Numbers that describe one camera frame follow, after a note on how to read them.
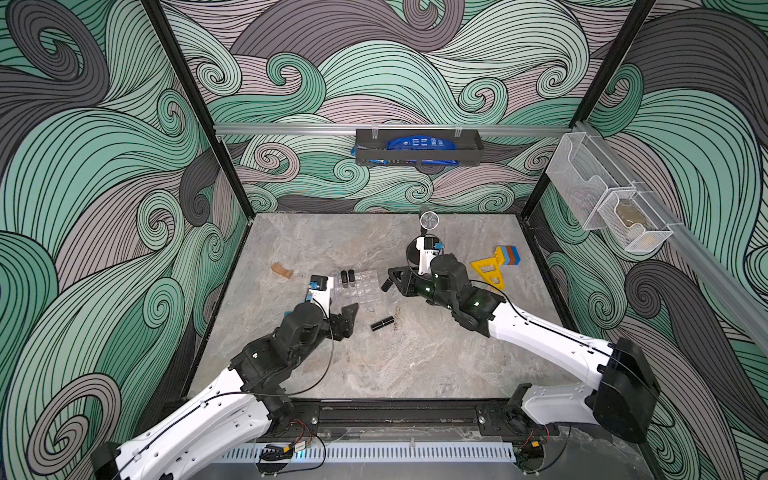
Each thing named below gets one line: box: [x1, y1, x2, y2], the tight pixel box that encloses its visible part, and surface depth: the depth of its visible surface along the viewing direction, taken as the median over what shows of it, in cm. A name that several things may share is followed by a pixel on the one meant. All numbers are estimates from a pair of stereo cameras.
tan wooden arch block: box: [271, 262, 293, 279], surface depth 105 cm
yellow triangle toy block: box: [470, 258, 505, 290], surface depth 105 cm
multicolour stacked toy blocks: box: [494, 246, 521, 266], surface depth 107 cm
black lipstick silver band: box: [370, 316, 395, 332], surface depth 91 cm
